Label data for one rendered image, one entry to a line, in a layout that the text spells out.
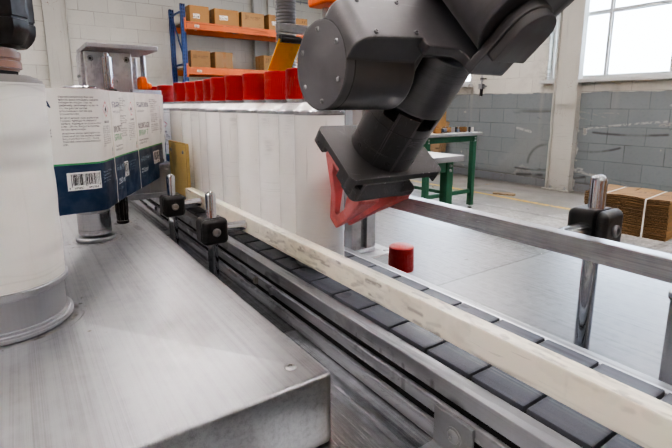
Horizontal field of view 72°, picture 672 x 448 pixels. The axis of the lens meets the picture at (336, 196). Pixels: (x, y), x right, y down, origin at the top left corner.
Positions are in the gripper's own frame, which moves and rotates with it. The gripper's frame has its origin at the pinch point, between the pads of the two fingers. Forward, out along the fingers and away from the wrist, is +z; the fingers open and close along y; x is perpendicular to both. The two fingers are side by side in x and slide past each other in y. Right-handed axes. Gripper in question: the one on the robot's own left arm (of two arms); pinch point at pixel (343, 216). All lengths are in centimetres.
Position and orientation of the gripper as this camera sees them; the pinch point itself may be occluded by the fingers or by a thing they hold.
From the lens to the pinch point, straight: 46.7
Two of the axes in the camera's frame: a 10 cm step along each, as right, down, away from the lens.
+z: -3.6, 6.7, 6.5
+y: -8.2, 1.1, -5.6
